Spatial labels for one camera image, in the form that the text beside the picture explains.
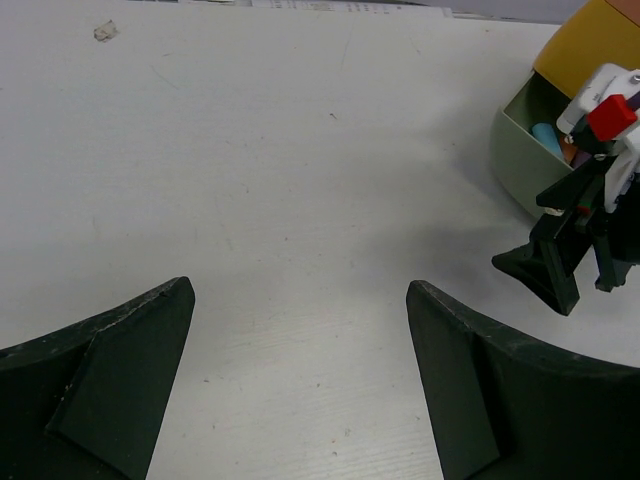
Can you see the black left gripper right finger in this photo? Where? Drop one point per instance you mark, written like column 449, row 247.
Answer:
column 505, row 405

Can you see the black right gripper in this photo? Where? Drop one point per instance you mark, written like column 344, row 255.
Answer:
column 546, row 266

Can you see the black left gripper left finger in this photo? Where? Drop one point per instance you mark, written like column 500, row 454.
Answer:
column 87, row 401

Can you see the light blue highlighter cap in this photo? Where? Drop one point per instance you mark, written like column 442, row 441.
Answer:
column 545, row 134

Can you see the round three-drawer storage box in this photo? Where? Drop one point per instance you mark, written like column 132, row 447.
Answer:
column 599, row 32

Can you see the pink purple highlighter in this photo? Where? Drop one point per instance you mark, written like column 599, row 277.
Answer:
column 579, row 159

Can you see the orange highlighter body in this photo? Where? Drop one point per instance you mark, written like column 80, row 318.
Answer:
column 569, row 151

